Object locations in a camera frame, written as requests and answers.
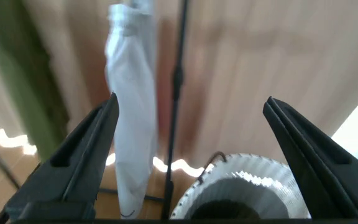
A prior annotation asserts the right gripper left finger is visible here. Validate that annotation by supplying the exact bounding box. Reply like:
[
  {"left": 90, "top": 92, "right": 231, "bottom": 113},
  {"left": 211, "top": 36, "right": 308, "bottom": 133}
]
[{"left": 4, "top": 93, "right": 120, "bottom": 220}]

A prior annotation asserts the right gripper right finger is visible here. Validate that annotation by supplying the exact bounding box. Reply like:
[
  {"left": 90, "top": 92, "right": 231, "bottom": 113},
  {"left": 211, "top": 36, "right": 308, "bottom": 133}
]
[{"left": 262, "top": 96, "right": 358, "bottom": 218}]

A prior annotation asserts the white laundry basket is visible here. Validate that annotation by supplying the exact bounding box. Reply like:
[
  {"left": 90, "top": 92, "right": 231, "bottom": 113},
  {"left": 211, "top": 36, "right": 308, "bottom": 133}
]
[{"left": 170, "top": 151, "right": 312, "bottom": 220}]

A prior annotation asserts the beige curtain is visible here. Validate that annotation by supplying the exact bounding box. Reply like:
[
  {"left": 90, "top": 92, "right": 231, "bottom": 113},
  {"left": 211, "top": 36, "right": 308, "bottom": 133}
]
[{"left": 0, "top": 0, "right": 358, "bottom": 178}]

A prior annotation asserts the green long-sleeved shirt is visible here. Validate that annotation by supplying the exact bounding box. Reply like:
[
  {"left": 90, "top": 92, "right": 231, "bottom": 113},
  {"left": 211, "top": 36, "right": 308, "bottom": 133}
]
[{"left": 0, "top": 0, "right": 71, "bottom": 162}]

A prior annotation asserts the black clothes rack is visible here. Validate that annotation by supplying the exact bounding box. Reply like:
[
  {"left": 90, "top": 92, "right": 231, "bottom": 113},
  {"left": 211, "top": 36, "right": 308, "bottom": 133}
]
[{"left": 0, "top": 0, "right": 190, "bottom": 220}]

